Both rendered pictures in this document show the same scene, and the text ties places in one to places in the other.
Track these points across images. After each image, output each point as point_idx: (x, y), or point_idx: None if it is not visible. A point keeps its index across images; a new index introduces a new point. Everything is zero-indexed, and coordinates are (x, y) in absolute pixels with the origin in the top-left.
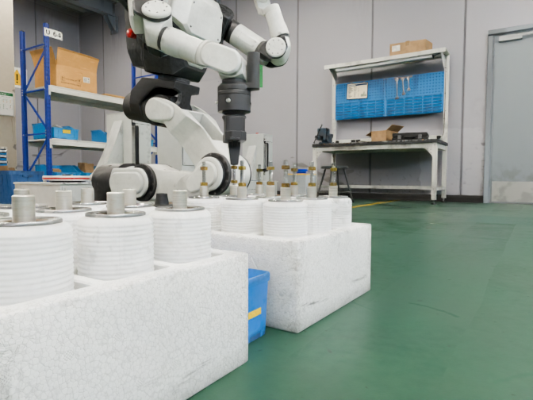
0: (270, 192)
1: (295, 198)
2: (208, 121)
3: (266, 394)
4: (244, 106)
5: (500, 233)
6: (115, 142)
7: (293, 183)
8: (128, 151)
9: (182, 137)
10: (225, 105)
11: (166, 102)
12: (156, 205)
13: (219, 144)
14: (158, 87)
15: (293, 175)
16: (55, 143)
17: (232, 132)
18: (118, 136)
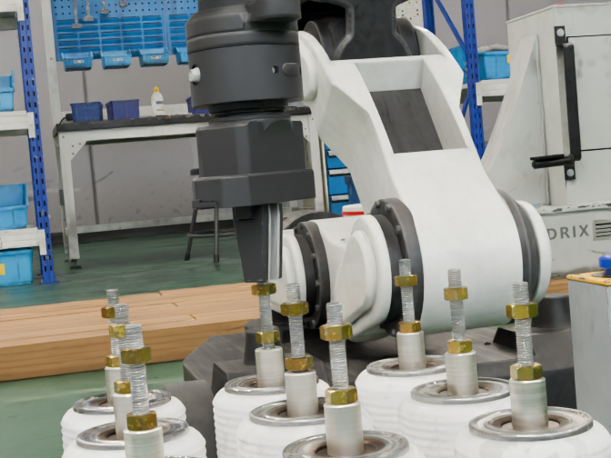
0: (289, 397)
1: (426, 410)
2: (432, 81)
3: None
4: (243, 88)
5: None
6: (518, 98)
7: (450, 347)
8: (553, 121)
9: (345, 148)
10: (193, 94)
11: (307, 46)
12: (239, 365)
13: (418, 166)
14: (305, 0)
15: (452, 316)
16: (490, 92)
17: (197, 186)
18: (527, 82)
